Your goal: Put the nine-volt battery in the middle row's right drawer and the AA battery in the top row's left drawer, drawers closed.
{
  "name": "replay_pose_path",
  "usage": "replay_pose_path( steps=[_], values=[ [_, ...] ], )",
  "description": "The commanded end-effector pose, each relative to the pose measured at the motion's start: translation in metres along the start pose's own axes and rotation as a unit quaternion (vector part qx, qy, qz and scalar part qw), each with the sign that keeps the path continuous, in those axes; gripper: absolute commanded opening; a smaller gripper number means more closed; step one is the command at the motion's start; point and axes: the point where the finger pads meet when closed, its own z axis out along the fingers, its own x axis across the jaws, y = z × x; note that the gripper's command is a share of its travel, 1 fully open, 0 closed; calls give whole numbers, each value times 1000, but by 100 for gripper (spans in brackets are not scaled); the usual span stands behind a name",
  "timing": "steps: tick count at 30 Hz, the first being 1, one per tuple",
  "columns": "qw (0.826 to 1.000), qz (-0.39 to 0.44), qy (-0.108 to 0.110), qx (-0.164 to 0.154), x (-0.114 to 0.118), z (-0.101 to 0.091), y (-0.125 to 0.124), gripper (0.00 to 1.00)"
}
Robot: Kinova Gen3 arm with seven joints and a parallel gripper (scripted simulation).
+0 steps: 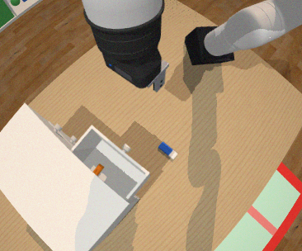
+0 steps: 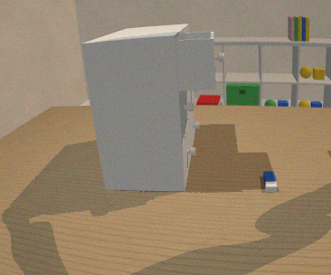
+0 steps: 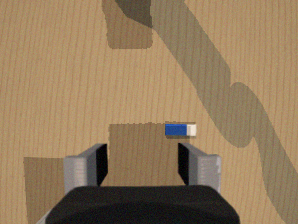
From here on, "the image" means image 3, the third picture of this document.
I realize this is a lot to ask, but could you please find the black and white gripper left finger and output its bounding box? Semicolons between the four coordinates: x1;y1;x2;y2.
63;143;108;195

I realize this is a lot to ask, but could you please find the blue and white eraser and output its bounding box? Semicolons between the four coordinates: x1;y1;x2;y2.
165;124;196;135

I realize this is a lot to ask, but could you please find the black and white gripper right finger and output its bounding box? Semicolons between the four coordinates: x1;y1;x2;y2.
178;143;221;194

